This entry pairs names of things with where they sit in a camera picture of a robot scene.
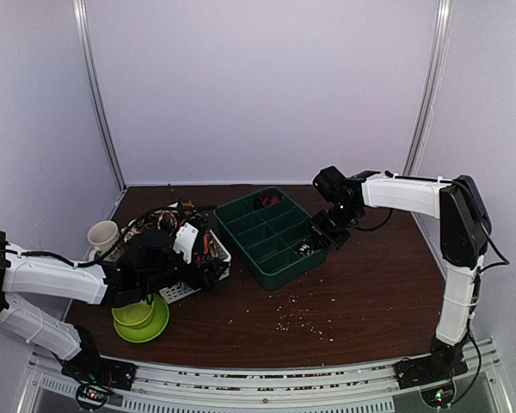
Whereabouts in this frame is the white ceramic mug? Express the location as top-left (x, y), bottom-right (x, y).
top-left (87, 220), bottom-right (120, 261)

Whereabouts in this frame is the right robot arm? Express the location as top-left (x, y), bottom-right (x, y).
top-left (310, 166), bottom-right (509, 380)

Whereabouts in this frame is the red blue rolled tie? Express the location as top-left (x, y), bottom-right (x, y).
top-left (253, 192), bottom-right (282, 210)

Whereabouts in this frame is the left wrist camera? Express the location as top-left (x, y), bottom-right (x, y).
top-left (173, 223), bottom-right (199, 264)

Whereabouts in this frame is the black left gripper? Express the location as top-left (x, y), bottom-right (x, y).
top-left (140, 252), bottom-right (229, 295)

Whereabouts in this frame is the green bowl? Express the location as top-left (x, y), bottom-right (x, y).
top-left (111, 300), bottom-right (155, 329)

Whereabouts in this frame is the black white floral tie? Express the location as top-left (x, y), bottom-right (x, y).
top-left (296, 243), bottom-right (316, 258)

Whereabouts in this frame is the white plastic basket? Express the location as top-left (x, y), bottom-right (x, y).
top-left (127, 203), bottom-right (233, 305)

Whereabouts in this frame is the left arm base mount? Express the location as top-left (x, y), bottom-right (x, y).
top-left (59, 358), bottom-right (137, 391)

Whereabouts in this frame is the green plate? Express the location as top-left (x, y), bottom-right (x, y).
top-left (114, 294), bottom-right (169, 343)

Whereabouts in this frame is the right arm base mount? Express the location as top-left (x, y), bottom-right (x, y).
top-left (394, 355), bottom-right (469, 390)

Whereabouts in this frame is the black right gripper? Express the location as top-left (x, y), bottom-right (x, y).
top-left (307, 203), bottom-right (360, 249)

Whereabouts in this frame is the green divided organizer tray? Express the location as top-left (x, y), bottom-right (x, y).
top-left (214, 187), bottom-right (329, 291)

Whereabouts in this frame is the aluminium front rail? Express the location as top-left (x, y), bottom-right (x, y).
top-left (23, 339), bottom-right (507, 413)

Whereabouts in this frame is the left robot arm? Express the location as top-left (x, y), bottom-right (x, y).
top-left (0, 229), bottom-right (230, 382)

